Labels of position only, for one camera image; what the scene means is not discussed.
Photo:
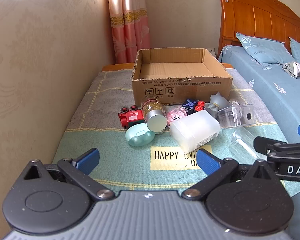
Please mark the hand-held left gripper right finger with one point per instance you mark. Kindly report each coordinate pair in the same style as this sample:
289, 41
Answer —
208, 162

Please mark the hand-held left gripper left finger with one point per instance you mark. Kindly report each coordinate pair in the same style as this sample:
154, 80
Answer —
86, 160

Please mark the clear plastic jar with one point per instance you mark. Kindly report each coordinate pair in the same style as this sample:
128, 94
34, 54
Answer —
242, 142

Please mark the clear square plastic box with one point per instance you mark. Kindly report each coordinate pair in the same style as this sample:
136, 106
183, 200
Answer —
236, 116

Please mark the small crystal ball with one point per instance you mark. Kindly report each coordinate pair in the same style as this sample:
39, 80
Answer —
234, 102

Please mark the teal round plastic case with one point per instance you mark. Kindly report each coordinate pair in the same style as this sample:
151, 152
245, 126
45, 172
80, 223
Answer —
139, 135

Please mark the red toy train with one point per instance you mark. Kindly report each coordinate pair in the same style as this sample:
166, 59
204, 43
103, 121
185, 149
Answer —
133, 117

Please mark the glass bottle of gold beads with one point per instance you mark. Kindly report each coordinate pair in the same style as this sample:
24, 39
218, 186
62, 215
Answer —
152, 108

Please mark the cardboard box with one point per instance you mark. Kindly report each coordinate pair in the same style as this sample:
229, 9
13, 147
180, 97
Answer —
180, 90

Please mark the green grey printed blanket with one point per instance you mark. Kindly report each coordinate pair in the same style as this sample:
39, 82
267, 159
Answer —
110, 160

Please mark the white plastic bottle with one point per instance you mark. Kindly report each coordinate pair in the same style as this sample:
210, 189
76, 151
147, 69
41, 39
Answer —
195, 130

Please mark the bed with blue sheet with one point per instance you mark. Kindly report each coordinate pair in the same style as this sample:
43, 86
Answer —
265, 85

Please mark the grey cat figurine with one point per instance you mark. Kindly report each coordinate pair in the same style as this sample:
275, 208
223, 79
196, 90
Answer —
218, 102

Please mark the dark blue red-studded toy block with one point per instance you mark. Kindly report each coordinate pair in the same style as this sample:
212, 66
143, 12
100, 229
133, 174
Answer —
190, 103

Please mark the grey crumpled cloth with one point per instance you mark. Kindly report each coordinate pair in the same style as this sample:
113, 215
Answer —
291, 69

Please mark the beige upholstered panel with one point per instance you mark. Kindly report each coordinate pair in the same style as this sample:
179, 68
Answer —
40, 55

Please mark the wooden bed headboard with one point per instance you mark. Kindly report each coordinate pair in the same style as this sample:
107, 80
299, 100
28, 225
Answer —
252, 17

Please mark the pink patterned curtain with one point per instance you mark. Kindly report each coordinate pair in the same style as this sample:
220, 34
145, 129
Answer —
130, 30

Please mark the white wall socket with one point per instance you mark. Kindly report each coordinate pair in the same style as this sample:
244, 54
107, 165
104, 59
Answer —
211, 51

